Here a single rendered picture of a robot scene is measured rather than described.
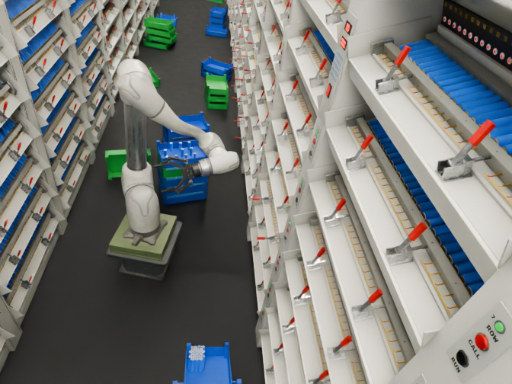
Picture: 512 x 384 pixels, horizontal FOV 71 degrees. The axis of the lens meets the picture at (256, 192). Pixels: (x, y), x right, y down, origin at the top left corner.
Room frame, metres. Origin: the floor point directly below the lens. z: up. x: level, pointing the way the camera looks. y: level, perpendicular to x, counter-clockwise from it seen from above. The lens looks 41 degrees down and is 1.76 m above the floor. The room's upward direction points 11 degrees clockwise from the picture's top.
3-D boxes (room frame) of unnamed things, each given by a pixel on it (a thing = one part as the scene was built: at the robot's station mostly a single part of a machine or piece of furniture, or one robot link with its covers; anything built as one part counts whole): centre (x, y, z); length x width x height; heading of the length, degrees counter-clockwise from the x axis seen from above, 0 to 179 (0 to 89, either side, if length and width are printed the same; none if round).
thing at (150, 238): (1.25, 0.55, 0.29); 0.22 x 0.18 x 0.06; 174
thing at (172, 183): (1.89, 0.52, 0.20); 0.30 x 0.20 x 0.08; 120
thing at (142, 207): (1.28, 0.56, 0.43); 0.18 x 0.16 x 0.22; 29
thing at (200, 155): (1.89, 0.52, 0.36); 0.30 x 0.20 x 0.08; 120
